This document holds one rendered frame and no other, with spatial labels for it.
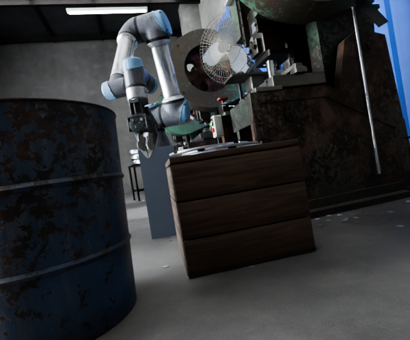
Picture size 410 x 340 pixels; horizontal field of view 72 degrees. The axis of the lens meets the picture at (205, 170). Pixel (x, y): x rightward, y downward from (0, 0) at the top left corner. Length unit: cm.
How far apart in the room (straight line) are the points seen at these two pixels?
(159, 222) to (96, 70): 748
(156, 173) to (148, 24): 69
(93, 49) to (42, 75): 147
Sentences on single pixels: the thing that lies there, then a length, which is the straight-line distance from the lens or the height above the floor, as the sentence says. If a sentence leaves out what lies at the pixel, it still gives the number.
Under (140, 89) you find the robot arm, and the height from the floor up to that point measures 62.
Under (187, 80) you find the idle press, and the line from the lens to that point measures 302.
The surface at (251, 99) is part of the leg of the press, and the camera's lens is 138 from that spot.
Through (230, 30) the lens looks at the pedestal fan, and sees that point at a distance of 267.
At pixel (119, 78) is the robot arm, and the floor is 72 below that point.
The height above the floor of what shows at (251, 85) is 72.
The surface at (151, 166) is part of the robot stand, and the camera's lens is 144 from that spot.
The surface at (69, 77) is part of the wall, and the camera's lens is 873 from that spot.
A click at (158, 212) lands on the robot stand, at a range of 145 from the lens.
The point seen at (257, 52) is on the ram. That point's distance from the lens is 173.
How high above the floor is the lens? 30
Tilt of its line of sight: level
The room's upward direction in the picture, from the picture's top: 9 degrees counter-clockwise
